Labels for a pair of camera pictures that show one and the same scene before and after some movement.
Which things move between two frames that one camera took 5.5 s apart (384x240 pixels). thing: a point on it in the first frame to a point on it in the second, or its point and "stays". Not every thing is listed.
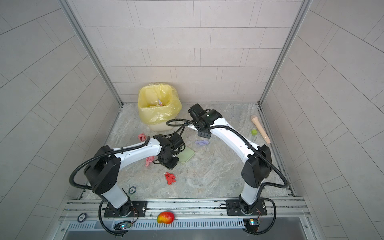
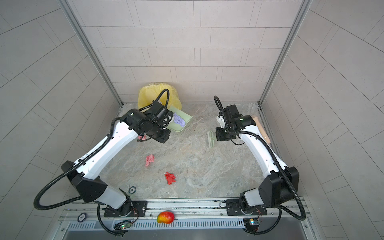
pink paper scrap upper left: [142, 137] stays
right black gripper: [203, 134] to [219, 135]
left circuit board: [122, 225] stays
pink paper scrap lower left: [148, 160] stays
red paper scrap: [170, 178] stays
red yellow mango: [166, 217] stays
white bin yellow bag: [157, 103] stays
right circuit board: [251, 224] stays
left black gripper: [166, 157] to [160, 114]
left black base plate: [135, 209] stays
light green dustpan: [186, 155] to [176, 127]
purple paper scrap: [202, 142] to [178, 120]
